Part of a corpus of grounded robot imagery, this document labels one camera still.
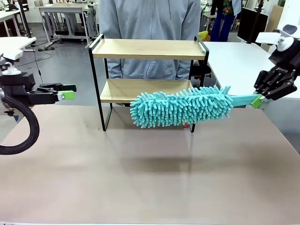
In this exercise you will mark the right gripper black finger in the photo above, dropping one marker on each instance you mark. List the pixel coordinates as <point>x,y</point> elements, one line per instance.
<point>283,87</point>
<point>263,82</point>

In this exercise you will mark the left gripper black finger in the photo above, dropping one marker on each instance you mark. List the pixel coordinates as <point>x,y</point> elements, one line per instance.
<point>65,87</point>
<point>44,98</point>

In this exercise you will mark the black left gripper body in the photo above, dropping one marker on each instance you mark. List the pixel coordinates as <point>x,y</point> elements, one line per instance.
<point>16,86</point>

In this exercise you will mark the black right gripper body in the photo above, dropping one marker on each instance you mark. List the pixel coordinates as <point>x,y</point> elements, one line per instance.
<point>287,58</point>

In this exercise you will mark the teal chenille duster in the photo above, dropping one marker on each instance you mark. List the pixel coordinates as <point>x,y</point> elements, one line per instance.
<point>178,107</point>

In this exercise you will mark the large white table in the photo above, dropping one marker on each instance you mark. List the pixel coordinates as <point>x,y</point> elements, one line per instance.
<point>234,70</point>

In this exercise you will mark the brown cardboard panel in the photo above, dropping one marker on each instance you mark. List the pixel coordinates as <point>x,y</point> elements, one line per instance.
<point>274,18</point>

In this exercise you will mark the black monitor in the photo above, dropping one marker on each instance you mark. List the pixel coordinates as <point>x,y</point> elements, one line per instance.
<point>248,25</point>

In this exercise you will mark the black office chair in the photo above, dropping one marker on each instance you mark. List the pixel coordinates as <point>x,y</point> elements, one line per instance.
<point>199,69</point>

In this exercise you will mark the person in blue trousers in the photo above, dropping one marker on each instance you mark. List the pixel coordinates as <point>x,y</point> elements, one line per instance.
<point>221,25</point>

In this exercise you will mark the white desk with black pole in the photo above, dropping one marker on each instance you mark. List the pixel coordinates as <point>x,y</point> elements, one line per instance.
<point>7,15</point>

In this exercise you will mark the yellow green bag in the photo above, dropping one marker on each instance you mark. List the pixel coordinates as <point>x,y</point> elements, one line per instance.
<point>203,35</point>

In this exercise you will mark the red paper scrap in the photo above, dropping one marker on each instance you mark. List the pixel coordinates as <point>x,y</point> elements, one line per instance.
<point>186,126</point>

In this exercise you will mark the person's grey hoodie torso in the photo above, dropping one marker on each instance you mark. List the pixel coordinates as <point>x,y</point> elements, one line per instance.
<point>150,21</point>

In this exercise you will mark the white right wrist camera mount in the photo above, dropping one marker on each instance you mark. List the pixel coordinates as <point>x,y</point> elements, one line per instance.
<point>284,44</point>

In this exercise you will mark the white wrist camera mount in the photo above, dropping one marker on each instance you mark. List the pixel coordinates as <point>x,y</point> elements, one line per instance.
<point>9,69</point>
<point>284,44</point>

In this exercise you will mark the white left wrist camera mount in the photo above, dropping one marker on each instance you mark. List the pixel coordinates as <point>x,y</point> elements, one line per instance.
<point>9,69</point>

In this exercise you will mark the grey metal frame table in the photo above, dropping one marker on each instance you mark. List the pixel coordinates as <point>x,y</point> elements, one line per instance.
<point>61,9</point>

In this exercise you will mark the black frame wooden two-tier shelf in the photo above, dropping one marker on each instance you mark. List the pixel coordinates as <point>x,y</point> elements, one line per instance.
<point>150,53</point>

